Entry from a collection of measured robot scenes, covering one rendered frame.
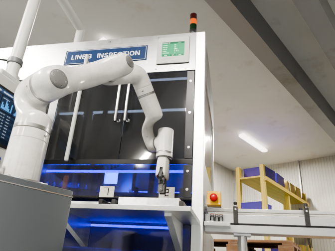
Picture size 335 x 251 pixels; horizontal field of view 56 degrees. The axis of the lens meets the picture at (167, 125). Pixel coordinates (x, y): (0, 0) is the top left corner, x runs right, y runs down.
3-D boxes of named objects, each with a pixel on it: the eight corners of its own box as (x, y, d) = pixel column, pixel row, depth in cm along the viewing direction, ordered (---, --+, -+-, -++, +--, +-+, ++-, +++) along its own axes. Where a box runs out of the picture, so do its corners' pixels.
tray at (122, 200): (139, 217, 162) (140, 210, 164) (189, 219, 157) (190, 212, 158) (117, 205, 132) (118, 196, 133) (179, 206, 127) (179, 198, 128)
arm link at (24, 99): (23, 122, 99) (40, 60, 109) (-3, 134, 111) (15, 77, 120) (57, 135, 108) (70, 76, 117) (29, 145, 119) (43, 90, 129)
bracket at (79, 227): (82, 246, 165) (86, 220, 170) (87, 246, 164) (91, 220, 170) (48, 240, 135) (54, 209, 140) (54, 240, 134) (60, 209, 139)
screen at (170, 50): (156, 64, 205) (158, 39, 214) (189, 62, 201) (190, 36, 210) (155, 63, 204) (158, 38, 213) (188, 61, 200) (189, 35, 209)
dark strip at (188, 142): (182, 197, 167) (187, 71, 200) (191, 197, 166) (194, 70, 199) (182, 196, 166) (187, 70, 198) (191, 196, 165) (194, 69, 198)
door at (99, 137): (46, 160, 192) (64, 78, 217) (118, 160, 183) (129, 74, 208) (45, 159, 192) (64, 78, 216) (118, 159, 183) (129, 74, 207)
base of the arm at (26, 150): (0, 175, 87) (17, 115, 95) (-26, 183, 99) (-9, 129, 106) (60, 189, 100) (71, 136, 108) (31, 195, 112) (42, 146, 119)
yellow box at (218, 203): (207, 207, 168) (208, 193, 171) (221, 207, 166) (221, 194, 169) (206, 204, 161) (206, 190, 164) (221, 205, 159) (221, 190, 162)
